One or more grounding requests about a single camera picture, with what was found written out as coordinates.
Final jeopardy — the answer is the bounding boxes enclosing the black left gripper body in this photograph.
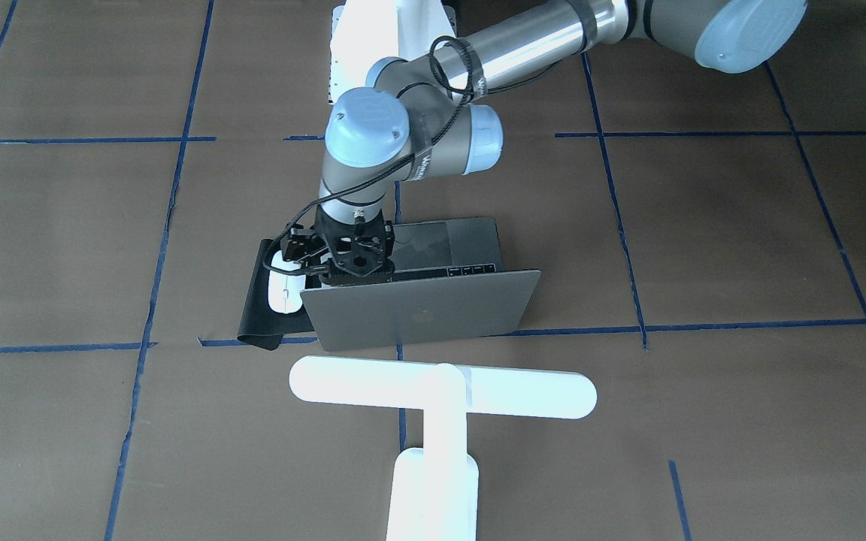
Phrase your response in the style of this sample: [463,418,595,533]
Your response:
[286,210,395,287]

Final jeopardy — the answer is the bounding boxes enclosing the white computer mouse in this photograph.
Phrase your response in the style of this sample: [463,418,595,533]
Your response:
[267,250,306,315]

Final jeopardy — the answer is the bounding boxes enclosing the grey laptop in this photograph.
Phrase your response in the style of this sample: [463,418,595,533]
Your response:
[301,218,542,352]

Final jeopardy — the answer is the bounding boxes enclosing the black mouse pad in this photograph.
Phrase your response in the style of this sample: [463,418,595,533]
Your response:
[237,239,315,352]

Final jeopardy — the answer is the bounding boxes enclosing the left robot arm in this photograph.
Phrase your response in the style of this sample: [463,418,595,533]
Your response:
[261,1,807,286]

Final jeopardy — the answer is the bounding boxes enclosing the white desk lamp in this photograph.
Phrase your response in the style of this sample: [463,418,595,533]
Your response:
[289,355,598,540]

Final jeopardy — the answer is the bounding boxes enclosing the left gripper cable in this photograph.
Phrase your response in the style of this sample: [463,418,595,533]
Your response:
[260,35,554,277]

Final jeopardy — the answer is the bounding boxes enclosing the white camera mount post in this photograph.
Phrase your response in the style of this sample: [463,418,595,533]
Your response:
[328,1,457,104]

